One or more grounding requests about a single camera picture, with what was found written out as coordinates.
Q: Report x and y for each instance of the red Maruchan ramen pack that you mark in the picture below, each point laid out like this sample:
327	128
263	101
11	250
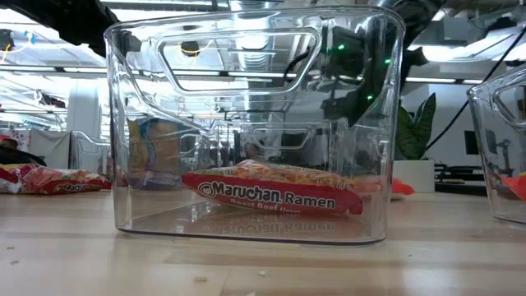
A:
267	197
61	183

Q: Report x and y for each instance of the blue Maruchan ramen pack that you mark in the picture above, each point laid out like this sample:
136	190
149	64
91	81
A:
154	148

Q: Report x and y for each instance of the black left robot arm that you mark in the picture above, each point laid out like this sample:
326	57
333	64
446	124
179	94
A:
74	20

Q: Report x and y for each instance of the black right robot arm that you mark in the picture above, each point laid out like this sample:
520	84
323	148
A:
415	20

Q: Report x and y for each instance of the green plant in white pot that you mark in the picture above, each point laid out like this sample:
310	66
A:
415	131

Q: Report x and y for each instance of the black low shelf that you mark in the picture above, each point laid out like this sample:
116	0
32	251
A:
460	177

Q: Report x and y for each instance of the grey partition panel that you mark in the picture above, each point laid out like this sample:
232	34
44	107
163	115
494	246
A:
49	148

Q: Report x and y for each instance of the colourful patterned cloth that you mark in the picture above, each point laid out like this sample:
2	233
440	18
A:
22	137

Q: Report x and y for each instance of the black wall monitor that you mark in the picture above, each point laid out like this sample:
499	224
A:
472	143

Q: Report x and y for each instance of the silver ventilation duct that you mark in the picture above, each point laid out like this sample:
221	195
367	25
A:
250	5

